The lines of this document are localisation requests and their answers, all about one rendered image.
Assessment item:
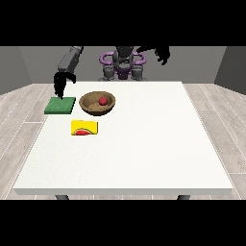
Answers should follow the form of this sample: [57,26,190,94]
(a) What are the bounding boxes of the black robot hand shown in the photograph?
[53,70,77,101]
[135,46,171,66]

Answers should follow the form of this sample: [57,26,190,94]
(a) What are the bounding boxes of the green square pad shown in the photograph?
[43,96,77,115]

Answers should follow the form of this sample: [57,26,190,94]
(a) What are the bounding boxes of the brown wooden bowl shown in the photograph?
[78,90,117,117]

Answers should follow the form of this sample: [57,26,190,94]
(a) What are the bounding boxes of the grey robot trunk purple rings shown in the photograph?
[98,46,148,82]

